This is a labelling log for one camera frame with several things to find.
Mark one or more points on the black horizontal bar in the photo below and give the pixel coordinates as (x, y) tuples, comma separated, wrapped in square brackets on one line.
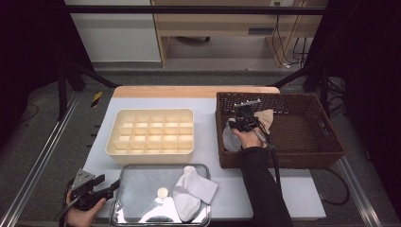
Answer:
[(189, 9)]

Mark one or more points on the brown wicker basket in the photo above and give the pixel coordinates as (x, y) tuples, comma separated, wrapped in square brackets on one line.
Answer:
[(299, 138)]

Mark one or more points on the aluminium rail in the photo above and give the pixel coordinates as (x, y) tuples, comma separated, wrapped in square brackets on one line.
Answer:
[(38, 170), (359, 195)]

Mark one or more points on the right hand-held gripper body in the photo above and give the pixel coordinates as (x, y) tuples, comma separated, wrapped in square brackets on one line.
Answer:
[(244, 121)]

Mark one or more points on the white table mat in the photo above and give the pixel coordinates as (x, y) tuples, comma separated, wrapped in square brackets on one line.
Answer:
[(208, 132)]

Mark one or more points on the person's right hand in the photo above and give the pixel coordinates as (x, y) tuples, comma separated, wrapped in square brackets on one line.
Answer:
[(250, 140)]

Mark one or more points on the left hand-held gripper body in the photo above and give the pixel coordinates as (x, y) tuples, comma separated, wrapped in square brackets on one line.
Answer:
[(85, 200)]

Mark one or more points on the wooden desk shelf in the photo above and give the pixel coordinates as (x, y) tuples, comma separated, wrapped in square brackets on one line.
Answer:
[(220, 23)]

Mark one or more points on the yellow black tape strip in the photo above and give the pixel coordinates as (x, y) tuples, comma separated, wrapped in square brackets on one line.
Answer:
[(96, 99)]

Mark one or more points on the black metal stand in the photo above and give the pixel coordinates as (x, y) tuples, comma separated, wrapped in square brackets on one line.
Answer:
[(62, 94), (324, 91)]

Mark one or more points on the clear box lid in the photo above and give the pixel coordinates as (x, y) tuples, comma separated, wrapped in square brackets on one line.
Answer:
[(138, 189)]

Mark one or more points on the cream divided storage box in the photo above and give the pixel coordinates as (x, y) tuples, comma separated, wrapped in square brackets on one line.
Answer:
[(151, 157)]

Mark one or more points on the white sock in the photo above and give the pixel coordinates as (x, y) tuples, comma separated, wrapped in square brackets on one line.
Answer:
[(192, 192), (230, 142)]

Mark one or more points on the person's left hand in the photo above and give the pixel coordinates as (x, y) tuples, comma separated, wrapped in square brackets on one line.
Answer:
[(80, 218)]

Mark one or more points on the black curtain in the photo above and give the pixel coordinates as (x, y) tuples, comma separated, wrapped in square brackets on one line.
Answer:
[(372, 63), (31, 47)]

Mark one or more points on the white cabinet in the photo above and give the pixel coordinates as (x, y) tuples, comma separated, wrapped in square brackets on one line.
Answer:
[(119, 41)]

